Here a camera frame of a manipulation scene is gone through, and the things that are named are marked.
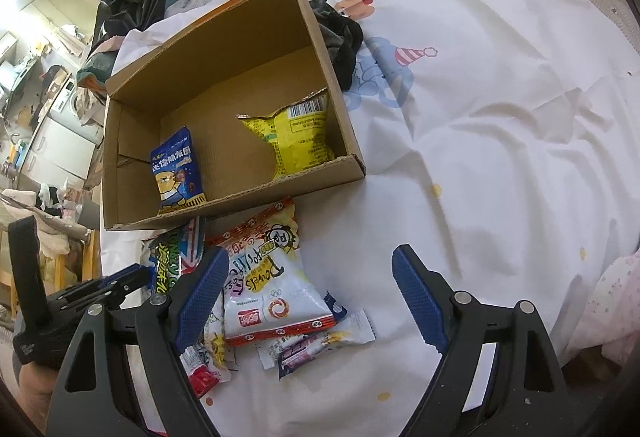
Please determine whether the teal orange cloth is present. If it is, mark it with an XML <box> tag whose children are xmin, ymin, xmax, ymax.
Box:
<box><xmin>75</xmin><ymin>34</ymin><xmax>127</xmax><ymax>98</ymax></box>

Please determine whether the wooden railing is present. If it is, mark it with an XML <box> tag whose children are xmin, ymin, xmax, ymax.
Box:
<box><xmin>0</xmin><ymin>217</ymin><xmax>102</xmax><ymax>315</ymax></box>

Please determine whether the white crumpled cloth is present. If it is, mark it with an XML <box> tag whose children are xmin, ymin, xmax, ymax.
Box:
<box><xmin>0</xmin><ymin>189</ymin><xmax>97</xmax><ymax>260</ymax></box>

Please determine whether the brown cardboard box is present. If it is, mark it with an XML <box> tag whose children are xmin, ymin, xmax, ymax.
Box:
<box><xmin>101</xmin><ymin>0</ymin><xmax>367</xmax><ymax>232</ymax></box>

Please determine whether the white cabinet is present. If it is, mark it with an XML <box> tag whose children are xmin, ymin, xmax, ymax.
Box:
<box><xmin>19</xmin><ymin>117</ymin><xmax>102</xmax><ymax>192</ymax></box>

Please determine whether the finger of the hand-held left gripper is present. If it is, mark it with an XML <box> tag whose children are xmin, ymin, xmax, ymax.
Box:
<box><xmin>102</xmin><ymin>264</ymin><xmax>152</xmax><ymax>305</ymax></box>

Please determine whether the person's left forearm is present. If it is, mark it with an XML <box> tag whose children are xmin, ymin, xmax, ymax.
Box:
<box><xmin>16</xmin><ymin>361</ymin><xmax>60</xmax><ymax>424</ymax></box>

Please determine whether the white washing machine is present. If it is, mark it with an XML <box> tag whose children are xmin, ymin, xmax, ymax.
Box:
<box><xmin>46</xmin><ymin>78</ymin><xmax>85</xmax><ymax>128</ymax></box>

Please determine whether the small white red snack packet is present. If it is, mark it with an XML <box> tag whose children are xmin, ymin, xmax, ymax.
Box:
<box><xmin>179</xmin><ymin>344</ymin><xmax>234</xmax><ymax>399</ymax></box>

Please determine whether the black cloth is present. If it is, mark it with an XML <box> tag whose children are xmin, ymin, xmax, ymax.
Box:
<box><xmin>308</xmin><ymin>0</ymin><xmax>365</xmax><ymax>92</ymax></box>

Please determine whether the yellow cartoon snack packet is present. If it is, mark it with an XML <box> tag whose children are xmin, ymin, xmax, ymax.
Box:
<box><xmin>201</xmin><ymin>292</ymin><xmax>242</xmax><ymax>374</ymax></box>

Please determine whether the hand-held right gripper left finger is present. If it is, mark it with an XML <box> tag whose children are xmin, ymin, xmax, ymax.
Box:
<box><xmin>45</xmin><ymin>247</ymin><xmax>230</xmax><ymax>437</ymax></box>

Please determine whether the white cartoon printed bedsheet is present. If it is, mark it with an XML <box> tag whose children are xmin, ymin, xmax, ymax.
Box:
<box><xmin>100</xmin><ymin>0</ymin><xmax>640</xmax><ymax>437</ymax></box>

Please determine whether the large white orange-edged snack bag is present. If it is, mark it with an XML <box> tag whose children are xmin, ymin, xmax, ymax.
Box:
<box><xmin>206</xmin><ymin>197</ymin><xmax>336</xmax><ymax>349</ymax></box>

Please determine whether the pink floral blanket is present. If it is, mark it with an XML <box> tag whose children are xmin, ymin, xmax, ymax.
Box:
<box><xmin>559</xmin><ymin>247</ymin><xmax>640</xmax><ymax>383</ymax></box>

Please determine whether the blue bear print snack packet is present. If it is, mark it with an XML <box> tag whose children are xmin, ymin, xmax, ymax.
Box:
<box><xmin>150</xmin><ymin>126</ymin><xmax>207</xmax><ymax>214</ymax></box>

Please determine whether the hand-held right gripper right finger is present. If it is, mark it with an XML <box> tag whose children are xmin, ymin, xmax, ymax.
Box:
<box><xmin>391</xmin><ymin>244</ymin><xmax>573</xmax><ymax>437</ymax></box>

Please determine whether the small white purple snack packet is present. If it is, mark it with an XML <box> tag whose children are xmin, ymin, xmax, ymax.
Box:
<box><xmin>276</xmin><ymin>309</ymin><xmax>376</xmax><ymax>381</ymax></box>
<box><xmin>323</xmin><ymin>291</ymin><xmax>348</xmax><ymax>322</ymax></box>

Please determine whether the blue green lettered snack packet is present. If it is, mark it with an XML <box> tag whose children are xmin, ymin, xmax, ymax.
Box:
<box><xmin>141</xmin><ymin>216</ymin><xmax>207</xmax><ymax>300</ymax></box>

